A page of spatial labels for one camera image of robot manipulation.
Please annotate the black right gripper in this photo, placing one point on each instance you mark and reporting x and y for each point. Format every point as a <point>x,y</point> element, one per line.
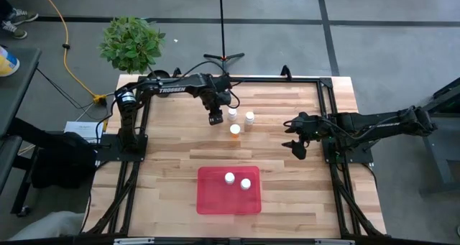
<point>311,128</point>

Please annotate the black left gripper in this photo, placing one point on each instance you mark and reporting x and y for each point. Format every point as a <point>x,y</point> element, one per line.
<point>215,101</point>

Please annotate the orange pill bottle white cap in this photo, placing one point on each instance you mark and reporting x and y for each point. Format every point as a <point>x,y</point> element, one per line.
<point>234,129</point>

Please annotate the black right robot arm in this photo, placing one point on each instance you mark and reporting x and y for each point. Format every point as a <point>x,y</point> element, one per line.
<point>377,124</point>

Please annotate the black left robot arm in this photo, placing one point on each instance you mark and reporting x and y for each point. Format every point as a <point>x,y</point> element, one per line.
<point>172,88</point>

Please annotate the pink-red translucent plastic basket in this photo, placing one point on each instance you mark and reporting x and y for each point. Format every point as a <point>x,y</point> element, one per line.
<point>215,202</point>

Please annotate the black clamp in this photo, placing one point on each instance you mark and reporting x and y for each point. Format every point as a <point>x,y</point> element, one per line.
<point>176,72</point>
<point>286,73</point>

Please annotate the black tripod stand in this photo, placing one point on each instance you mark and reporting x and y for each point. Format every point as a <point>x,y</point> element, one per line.
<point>223,57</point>

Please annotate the black plant pot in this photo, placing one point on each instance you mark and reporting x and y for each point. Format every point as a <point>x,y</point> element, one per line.
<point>161,73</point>

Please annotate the green leafy plant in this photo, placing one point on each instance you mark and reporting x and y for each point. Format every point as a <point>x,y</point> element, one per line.
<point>131,45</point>

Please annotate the white paper sheet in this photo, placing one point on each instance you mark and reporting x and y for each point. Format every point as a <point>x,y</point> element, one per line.
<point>81,128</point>

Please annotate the black metal table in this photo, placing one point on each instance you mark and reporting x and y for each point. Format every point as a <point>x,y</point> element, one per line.
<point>436,155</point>

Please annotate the black bag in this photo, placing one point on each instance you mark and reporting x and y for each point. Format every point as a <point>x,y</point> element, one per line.
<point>64,158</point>

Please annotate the person's leg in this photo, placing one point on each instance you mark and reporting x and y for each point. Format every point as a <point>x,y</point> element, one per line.
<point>54,225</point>

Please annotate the black side table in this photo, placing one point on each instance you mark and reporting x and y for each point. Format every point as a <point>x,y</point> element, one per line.
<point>18,90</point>

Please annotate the yellow and blue container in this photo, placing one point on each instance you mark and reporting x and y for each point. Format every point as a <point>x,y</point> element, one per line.
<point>7,67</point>

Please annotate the person's shoe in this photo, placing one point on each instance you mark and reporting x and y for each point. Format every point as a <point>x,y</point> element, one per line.
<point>23,17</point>
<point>14,31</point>

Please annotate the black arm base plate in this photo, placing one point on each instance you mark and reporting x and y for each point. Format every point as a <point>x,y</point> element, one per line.
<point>355,157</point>
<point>108,149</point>

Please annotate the black aluminium table frame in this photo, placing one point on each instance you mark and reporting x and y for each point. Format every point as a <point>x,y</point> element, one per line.
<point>269,80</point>

